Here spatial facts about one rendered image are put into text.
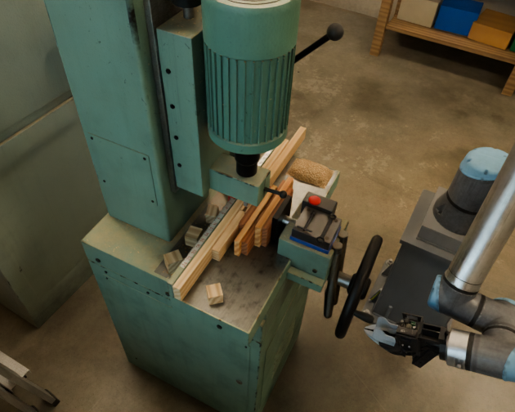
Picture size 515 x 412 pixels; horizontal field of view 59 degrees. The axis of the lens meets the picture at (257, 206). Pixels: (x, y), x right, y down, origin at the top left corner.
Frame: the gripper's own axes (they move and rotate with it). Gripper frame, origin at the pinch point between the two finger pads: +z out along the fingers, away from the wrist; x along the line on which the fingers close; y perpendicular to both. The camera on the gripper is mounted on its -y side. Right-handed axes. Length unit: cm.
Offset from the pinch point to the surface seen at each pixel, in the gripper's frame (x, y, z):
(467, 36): -289, -40, 19
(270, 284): 11.1, 27.9, 17.0
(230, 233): 4.8, 36.5, 29.2
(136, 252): 13, 32, 58
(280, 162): -26, 36, 29
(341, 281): -3.1, 15.4, 6.5
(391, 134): -184, -57, 48
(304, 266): 2.1, 25.6, 12.5
